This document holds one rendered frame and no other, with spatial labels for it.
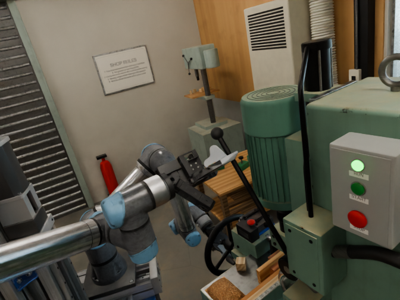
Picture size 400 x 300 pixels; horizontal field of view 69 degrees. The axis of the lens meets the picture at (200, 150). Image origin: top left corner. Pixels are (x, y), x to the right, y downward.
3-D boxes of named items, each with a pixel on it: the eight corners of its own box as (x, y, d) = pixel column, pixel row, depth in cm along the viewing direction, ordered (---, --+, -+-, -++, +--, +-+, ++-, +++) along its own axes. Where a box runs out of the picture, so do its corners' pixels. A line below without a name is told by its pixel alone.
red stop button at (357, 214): (349, 221, 49) (349, 206, 48) (368, 229, 46) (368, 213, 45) (346, 224, 48) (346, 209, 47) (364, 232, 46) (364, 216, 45)
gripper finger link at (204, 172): (218, 159, 73) (189, 177, 74) (221, 164, 72) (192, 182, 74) (221, 160, 77) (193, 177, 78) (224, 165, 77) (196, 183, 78)
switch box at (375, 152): (350, 209, 55) (349, 130, 50) (411, 232, 47) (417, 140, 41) (331, 225, 52) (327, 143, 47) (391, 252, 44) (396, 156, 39)
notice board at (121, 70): (155, 82, 367) (145, 44, 351) (155, 82, 366) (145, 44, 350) (105, 96, 345) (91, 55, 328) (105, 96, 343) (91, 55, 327)
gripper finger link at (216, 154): (227, 135, 74) (196, 154, 76) (238, 155, 73) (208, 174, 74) (228, 137, 77) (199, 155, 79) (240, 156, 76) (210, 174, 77)
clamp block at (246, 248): (259, 230, 124) (257, 212, 121) (284, 245, 113) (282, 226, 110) (233, 248, 117) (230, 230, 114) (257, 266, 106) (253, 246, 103)
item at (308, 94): (317, 112, 71) (313, 38, 65) (349, 115, 65) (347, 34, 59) (296, 122, 68) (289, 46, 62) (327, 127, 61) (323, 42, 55)
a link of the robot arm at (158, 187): (158, 204, 68) (152, 212, 75) (175, 196, 70) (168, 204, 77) (143, 176, 69) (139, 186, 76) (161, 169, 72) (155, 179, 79)
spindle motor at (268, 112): (281, 175, 98) (271, 83, 87) (329, 191, 84) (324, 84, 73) (242, 198, 90) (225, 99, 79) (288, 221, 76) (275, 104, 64)
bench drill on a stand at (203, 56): (228, 165, 393) (206, 43, 337) (255, 181, 339) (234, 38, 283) (197, 178, 378) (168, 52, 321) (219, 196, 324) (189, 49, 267)
